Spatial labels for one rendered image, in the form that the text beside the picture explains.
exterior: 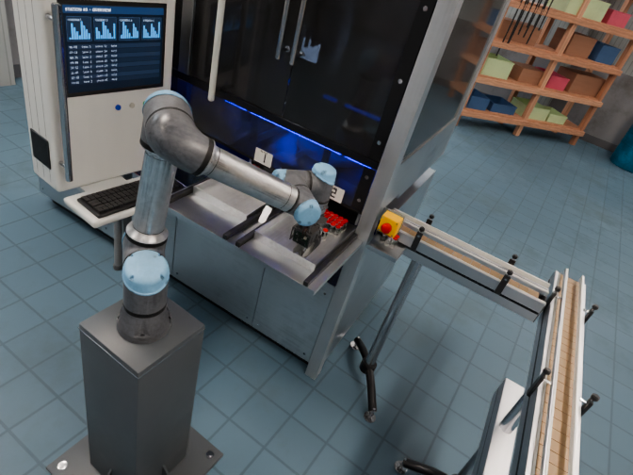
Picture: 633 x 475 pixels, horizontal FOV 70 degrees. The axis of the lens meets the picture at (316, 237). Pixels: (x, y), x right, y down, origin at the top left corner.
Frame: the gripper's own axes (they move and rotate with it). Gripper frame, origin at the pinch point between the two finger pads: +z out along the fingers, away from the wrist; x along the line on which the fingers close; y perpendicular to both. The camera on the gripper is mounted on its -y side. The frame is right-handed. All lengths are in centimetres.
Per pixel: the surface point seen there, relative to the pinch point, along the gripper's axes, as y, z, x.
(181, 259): -30, 68, -78
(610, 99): -738, 22, 136
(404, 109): -30, -51, 9
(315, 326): -30, 59, 4
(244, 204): -14.3, 3.5, -35.9
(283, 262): 4.7, 3.6, -4.7
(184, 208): 6.0, 3.7, -48.6
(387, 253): -31.2, 3.6, 21.8
